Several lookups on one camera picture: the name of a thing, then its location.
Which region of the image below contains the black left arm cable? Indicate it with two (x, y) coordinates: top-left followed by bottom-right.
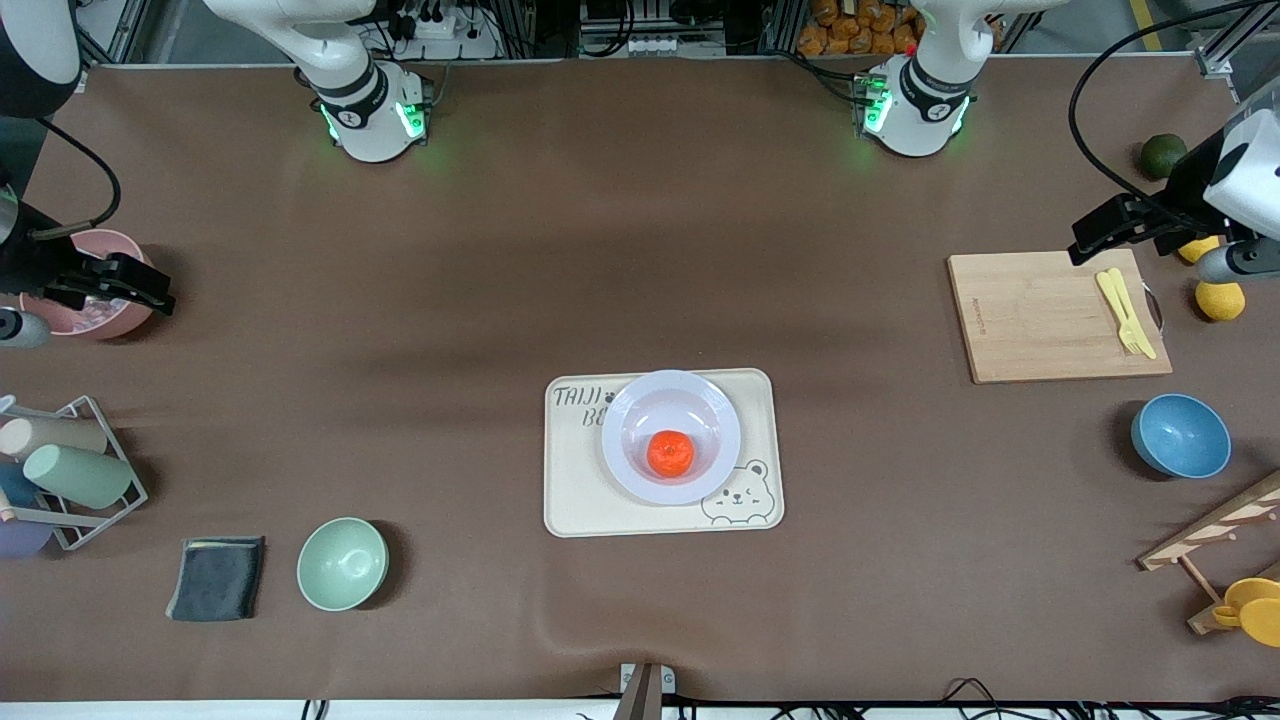
(1067, 0), (1280, 216)

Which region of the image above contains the blue cup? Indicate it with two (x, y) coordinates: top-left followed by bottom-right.
(0, 462), (41, 508)

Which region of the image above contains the wooden cutting board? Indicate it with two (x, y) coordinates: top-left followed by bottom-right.
(947, 249), (1173, 385)

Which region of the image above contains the white round plate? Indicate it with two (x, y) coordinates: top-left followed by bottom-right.
(601, 370), (742, 506)

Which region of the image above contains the dark grey folded cloth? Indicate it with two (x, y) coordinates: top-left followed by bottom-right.
(165, 536), (267, 623)

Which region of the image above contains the wooden stand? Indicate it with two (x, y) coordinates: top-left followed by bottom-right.
(1138, 470), (1280, 636)

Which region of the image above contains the orange fruit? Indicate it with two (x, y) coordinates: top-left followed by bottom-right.
(647, 430), (696, 479)

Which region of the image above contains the cream tray with bear print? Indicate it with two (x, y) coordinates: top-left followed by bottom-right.
(543, 368), (785, 539)

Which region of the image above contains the dark green lime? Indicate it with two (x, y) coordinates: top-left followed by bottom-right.
(1141, 133), (1189, 181)

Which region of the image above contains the yellow mug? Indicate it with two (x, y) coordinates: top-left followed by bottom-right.
(1212, 577), (1280, 648)

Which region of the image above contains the mint green cup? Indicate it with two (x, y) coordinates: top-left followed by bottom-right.
(23, 444), (135, 510)

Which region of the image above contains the yellow plastic fork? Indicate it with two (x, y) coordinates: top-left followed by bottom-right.
(1097, 270), (1147, 357)

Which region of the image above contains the beige cup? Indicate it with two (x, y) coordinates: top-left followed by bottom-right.
(0, 416), (108, 461)

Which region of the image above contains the blue bowl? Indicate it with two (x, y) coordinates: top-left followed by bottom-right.
(1131, 393), (1233, 480)

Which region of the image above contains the aluminium frame profile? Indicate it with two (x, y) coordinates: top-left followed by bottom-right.
(1195, 0), (1280, 79)

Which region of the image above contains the purple cup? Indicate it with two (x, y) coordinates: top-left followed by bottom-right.
(0, 520), (53, 559)

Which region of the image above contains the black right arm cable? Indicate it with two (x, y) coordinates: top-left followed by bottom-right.
(30, 118), (122, 241)

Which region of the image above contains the light green bowl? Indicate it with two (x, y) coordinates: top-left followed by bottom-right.
(297, 517), (389, 612)

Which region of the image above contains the bag of orange fruits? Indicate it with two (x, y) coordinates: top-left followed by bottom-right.
(797, 0), (926, 58)

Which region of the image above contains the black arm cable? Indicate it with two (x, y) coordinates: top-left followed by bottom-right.
(30, 118), (122, 241)
(1067, 0), (1280, 216)

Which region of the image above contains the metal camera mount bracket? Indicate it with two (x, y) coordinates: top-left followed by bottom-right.
(612, 662), (676, 720)

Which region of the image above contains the pink bowl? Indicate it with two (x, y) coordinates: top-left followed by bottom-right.
(20, 230), (158, 341)

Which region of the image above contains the white power strip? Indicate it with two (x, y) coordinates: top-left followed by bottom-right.
(385, 0), (501, 61)

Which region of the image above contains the grey wire cup rack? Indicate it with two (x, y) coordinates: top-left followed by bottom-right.
(0, 395), (149, 552)

